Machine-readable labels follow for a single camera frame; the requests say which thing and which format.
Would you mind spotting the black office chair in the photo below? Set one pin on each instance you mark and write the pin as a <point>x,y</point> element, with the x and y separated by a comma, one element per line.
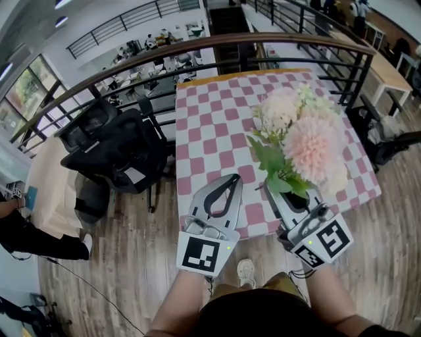
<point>115,148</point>
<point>388,141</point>

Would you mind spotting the person's black shirt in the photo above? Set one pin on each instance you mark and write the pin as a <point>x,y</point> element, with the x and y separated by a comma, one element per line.
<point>263,316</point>

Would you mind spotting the black staircase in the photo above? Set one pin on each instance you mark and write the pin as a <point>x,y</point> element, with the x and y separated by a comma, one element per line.
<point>230,23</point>

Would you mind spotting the person's left forearm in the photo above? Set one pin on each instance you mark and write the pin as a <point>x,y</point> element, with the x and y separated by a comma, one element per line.
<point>177,302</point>

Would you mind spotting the light wooden white-legged table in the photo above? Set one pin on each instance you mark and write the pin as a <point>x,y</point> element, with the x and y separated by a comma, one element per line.
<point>388,70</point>

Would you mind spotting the black equipment stand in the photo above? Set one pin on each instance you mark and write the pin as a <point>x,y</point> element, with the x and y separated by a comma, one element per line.
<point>29,319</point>

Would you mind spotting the dark grey round bin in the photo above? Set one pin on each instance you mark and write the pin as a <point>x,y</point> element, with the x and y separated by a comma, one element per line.
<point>92,200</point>

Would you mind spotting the pink artificial flower bouquet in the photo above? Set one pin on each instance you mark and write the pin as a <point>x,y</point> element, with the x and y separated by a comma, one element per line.
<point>312,148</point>

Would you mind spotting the black balcony railing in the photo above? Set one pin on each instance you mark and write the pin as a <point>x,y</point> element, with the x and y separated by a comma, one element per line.
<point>124,23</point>

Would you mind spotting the pink white checkered tablecloth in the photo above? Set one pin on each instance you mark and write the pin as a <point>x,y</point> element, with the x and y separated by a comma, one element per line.
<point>210,131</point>

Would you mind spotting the beige cloth covered table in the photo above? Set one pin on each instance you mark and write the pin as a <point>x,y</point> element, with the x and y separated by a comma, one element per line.
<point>49,171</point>

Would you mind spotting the person's right forearm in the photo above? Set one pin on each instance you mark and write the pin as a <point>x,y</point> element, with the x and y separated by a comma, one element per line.
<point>332,296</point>

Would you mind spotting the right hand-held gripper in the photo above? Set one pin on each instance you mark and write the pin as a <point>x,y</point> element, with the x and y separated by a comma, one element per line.
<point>333,238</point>

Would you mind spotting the person's mustard shorts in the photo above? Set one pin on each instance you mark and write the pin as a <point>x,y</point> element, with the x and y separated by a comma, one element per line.
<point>279,284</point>

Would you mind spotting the person's left white shoe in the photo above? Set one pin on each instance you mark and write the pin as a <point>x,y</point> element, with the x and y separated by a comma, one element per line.
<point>246,273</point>

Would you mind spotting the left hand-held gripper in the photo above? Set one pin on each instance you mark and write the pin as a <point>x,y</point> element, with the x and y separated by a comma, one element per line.
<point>197,253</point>

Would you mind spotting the large window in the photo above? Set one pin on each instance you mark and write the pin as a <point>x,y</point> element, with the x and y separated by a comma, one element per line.
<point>26,92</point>

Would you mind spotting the wooden topped black railing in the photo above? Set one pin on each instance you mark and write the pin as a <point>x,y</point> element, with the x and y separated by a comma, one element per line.
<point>197,41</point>

